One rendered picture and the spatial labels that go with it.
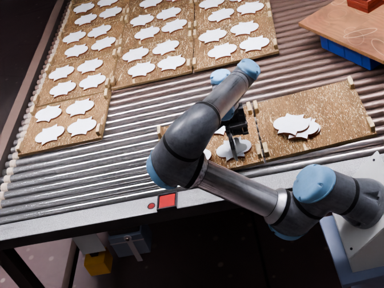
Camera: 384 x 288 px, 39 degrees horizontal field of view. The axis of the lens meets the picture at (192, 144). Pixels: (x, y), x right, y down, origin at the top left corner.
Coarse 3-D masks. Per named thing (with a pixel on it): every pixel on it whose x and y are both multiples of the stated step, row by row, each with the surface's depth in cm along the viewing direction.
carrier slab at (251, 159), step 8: (248, 120) 223; (248, 128) 219; (256, 128) 218; (216, 136) 221; (224, 136) 220; (240, 136) 217; (248, 136) 216; (256, 136) 214; (208, 144) 219; (216, 144) 218; (216, 152) 214; (256, 152) 208; (216, 160) 211; (224, 160) 210; (232, 160) 208; (240, 160) 207; (248, 160) 206; (256, 160) 205; (232, 168) 205; (240, 168) 206
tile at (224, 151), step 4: (240, 140) 214; (244, 140) 213; (224, 144) 214; (228, 144) 214; (248, 144) 211; (220, 148) 213; (224, 148) 213; (228, 148) 212; (248, 148) 209; (220, 152) 212; (224, 152) 211; (228, 152) 210; (244, 152) 208; (248, 152) 209; (220, 156) 210; (224, 156) 209; (228, 156) 209; (232, 156) 208; (240, 156) 207; (244, 156) 206; (228, 160) 208
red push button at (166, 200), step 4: (160, 196) 206; (164, 196) 205; (168, 196) 205; (172, 196) 204; (160, 200) 204; (164, 200) 204; (168, 200) 203; (172, 200) 202; (160, 204) 203; (164, 204) 202; (168, 204) 202; (172, 204) 201
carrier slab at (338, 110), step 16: (288, 96) 227; (304, 96) 224; (320, 96) 222; (336, 96) 219; (352, 96) 216; (272, 112) 222; (288, 112) 220; (304, 112) 217; (320, 112) 214; (336, 112) 212; (352, 112) 209; (272, 128) 215; (336, 128) 205; (352, 128) 203; (368, 128) 201; (272, 144) 209; (288, 144) 206; (304, 144) 204; (320, 144) 202; (336, 144) 200; (272, 160) 204
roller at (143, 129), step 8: (360, 80) 224; (368, 80) 223; (376, 80) 222; (136, 128) 243; (144, 128) 241; (152, 128) 241; (104, 136) 245; (112, 136) 244; (120, 136) 244; (88, 144) 247; (16, 152) 255; (48, 152) 250
